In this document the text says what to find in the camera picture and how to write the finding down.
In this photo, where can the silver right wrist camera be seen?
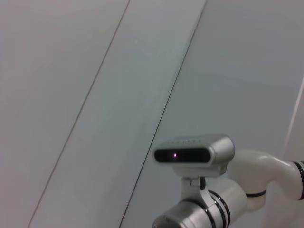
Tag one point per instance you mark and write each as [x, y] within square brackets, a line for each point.
[194, 154]

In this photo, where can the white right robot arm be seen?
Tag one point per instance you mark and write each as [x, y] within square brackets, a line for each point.
[256, 171]

